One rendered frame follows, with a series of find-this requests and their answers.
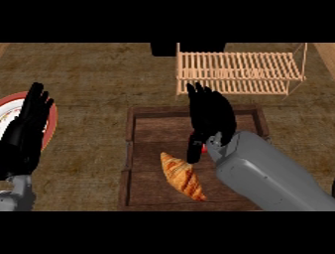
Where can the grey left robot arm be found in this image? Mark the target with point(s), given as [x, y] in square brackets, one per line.
[8, 195]

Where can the red tomato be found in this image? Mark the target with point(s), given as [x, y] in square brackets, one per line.
[203, 149]

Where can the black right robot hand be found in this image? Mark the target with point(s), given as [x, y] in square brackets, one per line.
[211, 115]

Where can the pale wooden tiered shelf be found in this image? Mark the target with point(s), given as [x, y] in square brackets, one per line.
[240, 71]

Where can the brown wooden tray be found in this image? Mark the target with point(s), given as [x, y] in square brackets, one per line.
[193, 158]

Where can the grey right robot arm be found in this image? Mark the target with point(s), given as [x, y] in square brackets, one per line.
[267, 172]

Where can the golden croissant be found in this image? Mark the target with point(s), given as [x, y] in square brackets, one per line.
[183, 177]

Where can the red-rimmed white plate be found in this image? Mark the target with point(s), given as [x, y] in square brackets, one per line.
[2, 129]

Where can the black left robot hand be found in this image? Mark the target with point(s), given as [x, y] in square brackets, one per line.
[25, 132]

